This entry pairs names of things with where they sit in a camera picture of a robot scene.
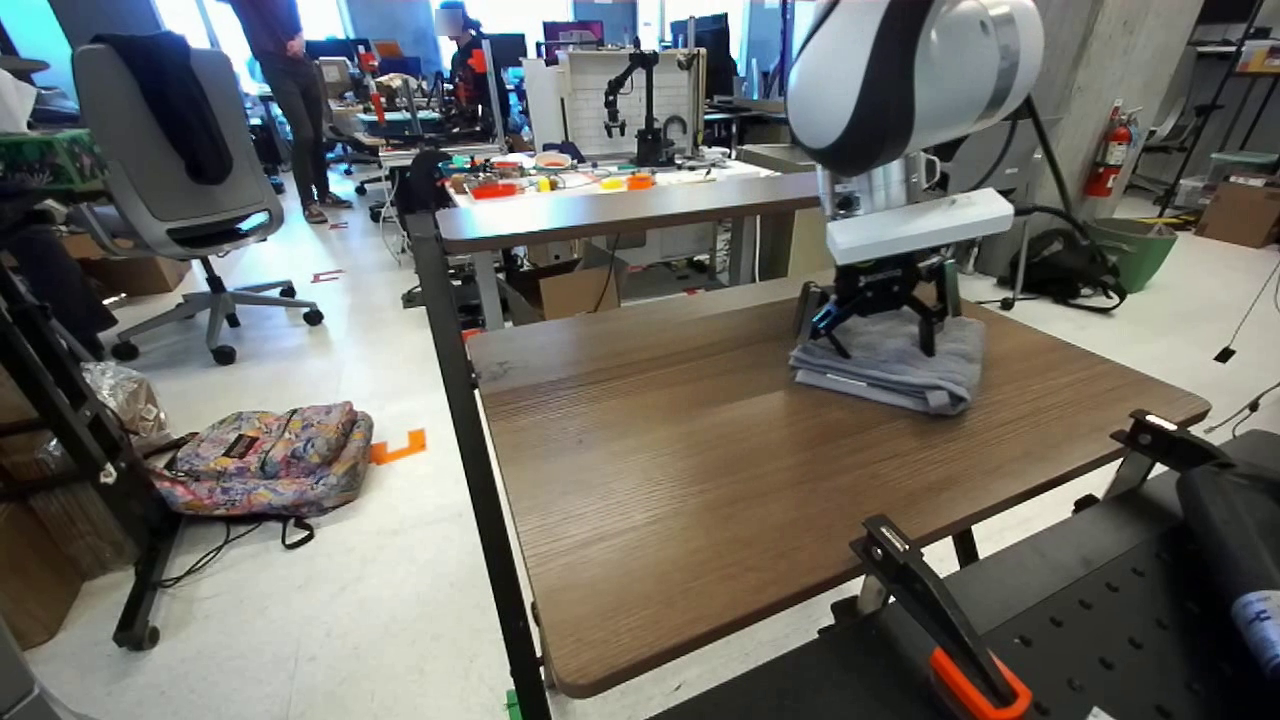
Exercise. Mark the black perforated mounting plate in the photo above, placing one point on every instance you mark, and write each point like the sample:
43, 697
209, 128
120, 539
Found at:
1152, 604

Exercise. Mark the black tripod stand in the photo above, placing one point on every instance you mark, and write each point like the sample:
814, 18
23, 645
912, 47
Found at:
37, 355

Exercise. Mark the red fire extinguisher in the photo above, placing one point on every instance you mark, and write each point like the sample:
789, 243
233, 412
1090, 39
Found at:
1108, 155

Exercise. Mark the small black robot arm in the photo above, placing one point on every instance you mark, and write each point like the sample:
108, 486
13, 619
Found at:
657, 106

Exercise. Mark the grey cloth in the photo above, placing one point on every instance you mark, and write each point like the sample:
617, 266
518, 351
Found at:
877, 356

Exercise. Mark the black bag by wall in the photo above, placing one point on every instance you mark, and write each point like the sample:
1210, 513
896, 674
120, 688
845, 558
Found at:
1073, 271

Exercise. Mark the green bin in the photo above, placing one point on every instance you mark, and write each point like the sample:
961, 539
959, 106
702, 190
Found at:
1139, 251

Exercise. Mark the grey back table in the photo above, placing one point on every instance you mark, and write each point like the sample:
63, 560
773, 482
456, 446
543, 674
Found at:
744, 200

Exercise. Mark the cardboard box under table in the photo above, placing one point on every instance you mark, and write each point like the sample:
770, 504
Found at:
569, 288

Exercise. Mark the black metal clamp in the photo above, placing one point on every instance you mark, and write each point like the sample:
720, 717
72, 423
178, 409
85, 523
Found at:
1152, 442

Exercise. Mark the standing person dark clothes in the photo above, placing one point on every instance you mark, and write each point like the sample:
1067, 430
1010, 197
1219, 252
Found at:
278, 42

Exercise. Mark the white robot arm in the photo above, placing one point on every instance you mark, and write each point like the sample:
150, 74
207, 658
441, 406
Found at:
868, 94

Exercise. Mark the colourful patterned backpack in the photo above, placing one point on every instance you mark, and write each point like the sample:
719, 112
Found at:
264, 467

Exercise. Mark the grey office chair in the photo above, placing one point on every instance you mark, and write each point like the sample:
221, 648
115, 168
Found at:
183, 174

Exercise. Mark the person in orange vest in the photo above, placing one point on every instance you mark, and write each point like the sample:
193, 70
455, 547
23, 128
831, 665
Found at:
471, 70

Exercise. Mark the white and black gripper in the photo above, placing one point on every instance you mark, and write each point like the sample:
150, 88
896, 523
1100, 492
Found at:
886, 234

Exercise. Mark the orange black clamp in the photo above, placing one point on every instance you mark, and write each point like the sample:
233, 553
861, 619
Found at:
961, 663

